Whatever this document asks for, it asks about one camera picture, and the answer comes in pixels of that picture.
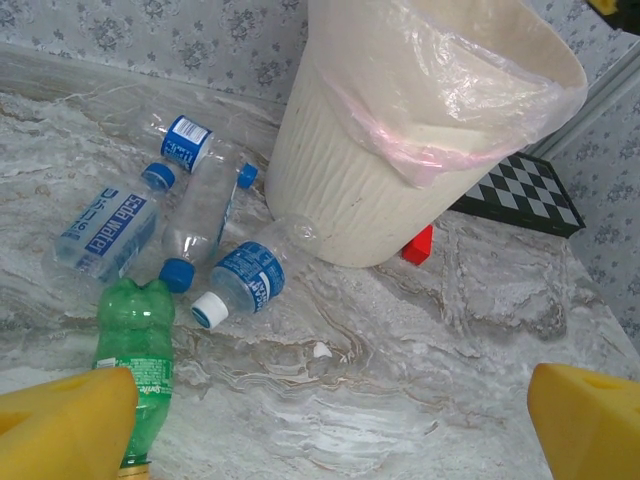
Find soda water bottle blue label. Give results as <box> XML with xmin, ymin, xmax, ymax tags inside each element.
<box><xmin>44</xmin><ymin>162</ymin><xmax>177</xmax><ymax>284</ymax></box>

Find translucent pink bin liner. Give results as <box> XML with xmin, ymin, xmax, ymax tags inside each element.
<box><xmin>304</xmin><ymin>0</ymin><xmax>590</xmax><ymax>189</ymax></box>

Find small clear bottle barcode label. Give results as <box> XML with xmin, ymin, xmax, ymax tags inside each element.
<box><xmin>149</xmin><ymin>114</ymin><xmax>214</xmax><ymax>174</ymax></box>

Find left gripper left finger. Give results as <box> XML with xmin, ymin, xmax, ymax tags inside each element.
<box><xmin>0</xmin><ymin>368</ymin><xmax>140</xmax><ymax>480</ymax></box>

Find small red block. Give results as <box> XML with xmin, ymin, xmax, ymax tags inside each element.
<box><xmin>401</xmin><ymin>224</ymin><xmax>435</xmax><ymax>266</ymax></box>

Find Pocari Sweat bottle white cap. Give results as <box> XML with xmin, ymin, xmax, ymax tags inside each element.
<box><xmin>190</xmin><ymin>212</ymin><xmax>321</xmax><ymax>330</ymax></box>

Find cream plastic waste bin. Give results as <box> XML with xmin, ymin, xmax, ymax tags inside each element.
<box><xmin>263</xmin><ymin>0</ymin><xmax>590</xmax><ymax>269</ymax></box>

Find large green Sprite bottle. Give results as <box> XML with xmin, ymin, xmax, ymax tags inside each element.
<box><xmin>92</xmin><ymin>278</ymin><xmax>177</xmax><ymax>476</ymax></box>

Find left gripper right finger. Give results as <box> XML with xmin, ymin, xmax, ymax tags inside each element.
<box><xmin>527</xmin><ymin>362</ymin><xmax>640</xmax><ymax>480</ymax></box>

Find black grey checkerboard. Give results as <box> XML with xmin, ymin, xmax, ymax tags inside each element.
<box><xmin>449</xmin><ymin>152</ymin><xmax>587</xmax><ymax>239</ymax></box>

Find clear bottle blue cap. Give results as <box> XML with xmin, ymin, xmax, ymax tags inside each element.
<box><xmin>158</xmin><ymin>154</ymin><xmax>241</xmax><ymax>294</ymax></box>
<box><xmin>214</xmin><ymin>163</ymin><xmax>260</xmax><ymax>241</ymax></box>

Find aluminium frame post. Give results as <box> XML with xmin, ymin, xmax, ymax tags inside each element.
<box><xmin>529</xmin><ymin>43</ymin><xmax>640</xmax><ymax>157</ymax></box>

